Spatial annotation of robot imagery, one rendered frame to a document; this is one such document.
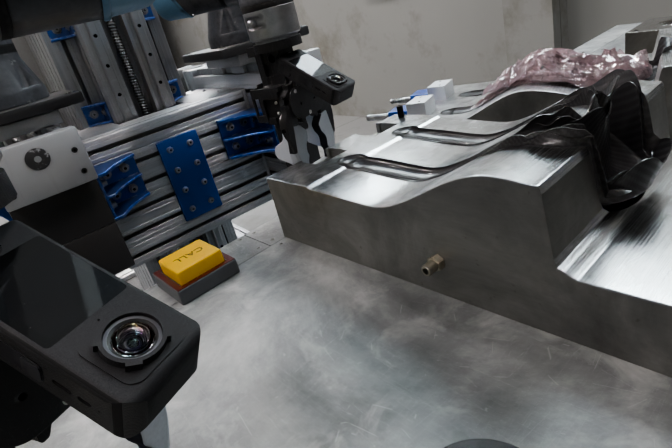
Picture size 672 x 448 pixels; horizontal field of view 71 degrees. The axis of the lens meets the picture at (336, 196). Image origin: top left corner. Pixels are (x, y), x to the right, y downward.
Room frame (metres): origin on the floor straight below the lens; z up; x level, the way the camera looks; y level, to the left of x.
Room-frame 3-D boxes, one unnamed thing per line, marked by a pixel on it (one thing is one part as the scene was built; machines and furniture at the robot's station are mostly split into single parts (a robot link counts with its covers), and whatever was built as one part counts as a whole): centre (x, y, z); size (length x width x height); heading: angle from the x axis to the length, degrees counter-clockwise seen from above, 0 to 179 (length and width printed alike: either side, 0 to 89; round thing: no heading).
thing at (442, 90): (0.95, -0.21, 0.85); 0.13 x 0.05 x 0.05; 54
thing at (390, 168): (0.49, -0.17, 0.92); 0.35 x 0.16 x 0.09; 37
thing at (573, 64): (0.75, -0.40, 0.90); 0.26 x 0.18 x 0.08; 54
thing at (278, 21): (0.72, 0.03, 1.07); 0.08 x 0.08 x 0.05
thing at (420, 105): (0.87, -0.15, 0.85); 0.13 x 0.05 x 0.05; 54
